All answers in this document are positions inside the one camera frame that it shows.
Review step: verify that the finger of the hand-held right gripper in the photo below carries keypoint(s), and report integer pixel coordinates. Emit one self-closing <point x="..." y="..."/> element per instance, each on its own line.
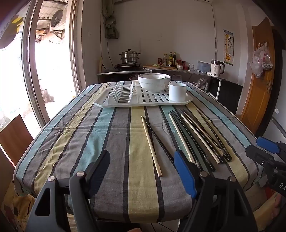
<point x="257" y="155"/>
<point x="268" y="145"/>

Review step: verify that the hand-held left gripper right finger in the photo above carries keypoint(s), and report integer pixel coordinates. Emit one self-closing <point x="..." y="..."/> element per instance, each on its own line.
<point x="185" y="176"/>

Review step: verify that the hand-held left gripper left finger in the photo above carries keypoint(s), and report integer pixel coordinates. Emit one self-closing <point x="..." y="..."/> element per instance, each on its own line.
<point x="100" y="166"/>

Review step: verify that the row of black chopsticks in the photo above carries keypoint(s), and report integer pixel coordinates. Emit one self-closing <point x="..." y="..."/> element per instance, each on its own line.
<point x="194" y="142"/>

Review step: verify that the black chopstick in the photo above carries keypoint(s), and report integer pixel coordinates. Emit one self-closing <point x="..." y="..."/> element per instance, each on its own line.
<point x="159" y="142"/>

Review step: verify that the white cup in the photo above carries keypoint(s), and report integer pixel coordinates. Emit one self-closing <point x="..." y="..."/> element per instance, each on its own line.
<point x="177" y="92"/>

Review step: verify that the silver refrigerator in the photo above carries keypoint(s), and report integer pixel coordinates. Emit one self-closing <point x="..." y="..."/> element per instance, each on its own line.
<point x="279" y="127"/>

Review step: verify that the striped tablecloth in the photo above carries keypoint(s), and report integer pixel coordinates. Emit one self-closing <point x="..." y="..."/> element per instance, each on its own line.
<point x="138" y="133"/>

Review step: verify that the wooden door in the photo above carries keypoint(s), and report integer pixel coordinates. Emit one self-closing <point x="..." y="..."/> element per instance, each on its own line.
<point x="257" y="96"/>

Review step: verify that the black cabinet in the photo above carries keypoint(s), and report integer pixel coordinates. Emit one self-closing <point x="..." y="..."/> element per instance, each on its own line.
<point x="230" y="96"/>

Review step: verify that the hanging plastic bags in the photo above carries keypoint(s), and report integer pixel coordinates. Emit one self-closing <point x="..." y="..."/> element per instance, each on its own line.
<point x="259" y="62"/>

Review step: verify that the white plastic dish rack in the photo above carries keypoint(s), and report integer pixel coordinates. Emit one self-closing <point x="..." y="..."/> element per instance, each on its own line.
<point x="152" y="98"/>

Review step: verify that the clear plastic bag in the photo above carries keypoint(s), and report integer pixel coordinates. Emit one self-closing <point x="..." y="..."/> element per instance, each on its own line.
<point x="203" y="84"/>

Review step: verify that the wooden chair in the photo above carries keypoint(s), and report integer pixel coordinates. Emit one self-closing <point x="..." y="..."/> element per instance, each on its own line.
<point x="15" y="138"/>

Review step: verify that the steel stove cabinet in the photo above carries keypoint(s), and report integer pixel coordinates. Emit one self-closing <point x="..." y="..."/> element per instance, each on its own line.
<point x="120" y="77"/>

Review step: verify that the white electric kettle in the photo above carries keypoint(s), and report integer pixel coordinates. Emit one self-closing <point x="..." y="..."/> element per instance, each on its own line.
<point x="215" y="69"/>

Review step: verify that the yellow printed cloth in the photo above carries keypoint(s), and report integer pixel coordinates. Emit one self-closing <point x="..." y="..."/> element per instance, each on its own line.
<point x="15" y="207"/>

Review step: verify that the steel kitchen table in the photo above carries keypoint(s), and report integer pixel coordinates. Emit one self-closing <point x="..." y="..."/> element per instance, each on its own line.
<point x="201" y="72"/>

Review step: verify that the clear plastic storage container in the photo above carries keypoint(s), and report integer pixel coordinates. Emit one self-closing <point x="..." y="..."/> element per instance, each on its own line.
<point x="203" y="67"/>

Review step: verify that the gas stove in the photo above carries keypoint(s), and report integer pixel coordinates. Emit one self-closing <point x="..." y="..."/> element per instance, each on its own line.
<point x="128" y="66"/>

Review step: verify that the patterned ceramic jar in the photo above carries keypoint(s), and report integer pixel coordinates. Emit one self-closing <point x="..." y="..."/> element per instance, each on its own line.
<point x="179" y="66"/>

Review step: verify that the steel steamer pot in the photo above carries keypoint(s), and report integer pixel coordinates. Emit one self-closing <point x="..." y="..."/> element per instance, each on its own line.
<point x="129" y="57"/>

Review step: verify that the wooden cutting board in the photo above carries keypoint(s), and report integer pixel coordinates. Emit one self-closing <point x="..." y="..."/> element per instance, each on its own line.
<point x="156" y="67"/>

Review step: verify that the dark sauce bottle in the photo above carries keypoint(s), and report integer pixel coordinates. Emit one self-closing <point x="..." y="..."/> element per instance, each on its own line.
<point x="170" y="59"/>
<point x="174" y="60"/>

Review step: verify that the clear glass bottle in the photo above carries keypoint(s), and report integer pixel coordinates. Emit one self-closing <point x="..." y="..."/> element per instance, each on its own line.
<point x="165" y="59"/>

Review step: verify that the hanging grey cloth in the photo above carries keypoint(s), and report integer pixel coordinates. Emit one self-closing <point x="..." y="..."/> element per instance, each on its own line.
<point x="110" y="26"/>

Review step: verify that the outdoor air conditioner unit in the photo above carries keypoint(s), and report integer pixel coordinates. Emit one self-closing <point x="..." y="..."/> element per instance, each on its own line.
<point x="58" y="19"/>

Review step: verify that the wall power strip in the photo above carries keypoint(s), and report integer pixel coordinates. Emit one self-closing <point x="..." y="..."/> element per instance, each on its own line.
<point x="100" y="64"/>

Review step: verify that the giraffe wall poster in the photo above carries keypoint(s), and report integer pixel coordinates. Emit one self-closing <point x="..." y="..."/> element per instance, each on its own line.
<point x="228" y="46"/>

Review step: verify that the sliding glass door frame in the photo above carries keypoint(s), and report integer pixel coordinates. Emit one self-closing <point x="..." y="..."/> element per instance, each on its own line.
<point x="77" y="55"/>

